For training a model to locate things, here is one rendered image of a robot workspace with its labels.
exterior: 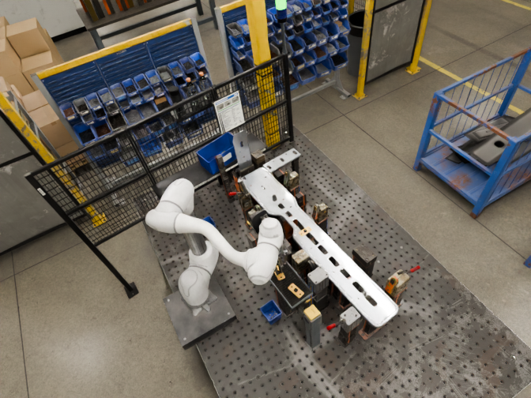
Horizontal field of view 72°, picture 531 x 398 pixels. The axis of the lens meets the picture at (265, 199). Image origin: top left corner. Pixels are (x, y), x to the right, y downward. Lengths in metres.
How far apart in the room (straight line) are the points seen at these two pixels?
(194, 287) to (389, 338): 1.18
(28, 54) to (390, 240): 5.19
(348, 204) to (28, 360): 2.91
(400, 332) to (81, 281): 2.84
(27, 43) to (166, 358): 4.49
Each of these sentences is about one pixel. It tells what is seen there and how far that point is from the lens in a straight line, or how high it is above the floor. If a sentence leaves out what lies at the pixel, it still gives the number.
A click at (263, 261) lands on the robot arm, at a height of 1.61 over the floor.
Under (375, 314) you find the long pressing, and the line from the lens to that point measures 2.11.
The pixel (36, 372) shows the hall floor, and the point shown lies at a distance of 3.75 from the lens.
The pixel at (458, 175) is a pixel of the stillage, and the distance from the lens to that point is 4.00.
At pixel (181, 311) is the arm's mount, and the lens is 2.49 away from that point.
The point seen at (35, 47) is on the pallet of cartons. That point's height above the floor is 0.83.
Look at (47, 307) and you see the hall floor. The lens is 3.98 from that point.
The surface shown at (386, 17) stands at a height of 0.92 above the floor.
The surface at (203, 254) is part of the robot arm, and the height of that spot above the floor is 1.04.
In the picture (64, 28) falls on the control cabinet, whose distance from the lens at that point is 8.32.
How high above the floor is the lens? 2.94
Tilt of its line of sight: 50 degrees down
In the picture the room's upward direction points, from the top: 10 degrees counter-clockwise
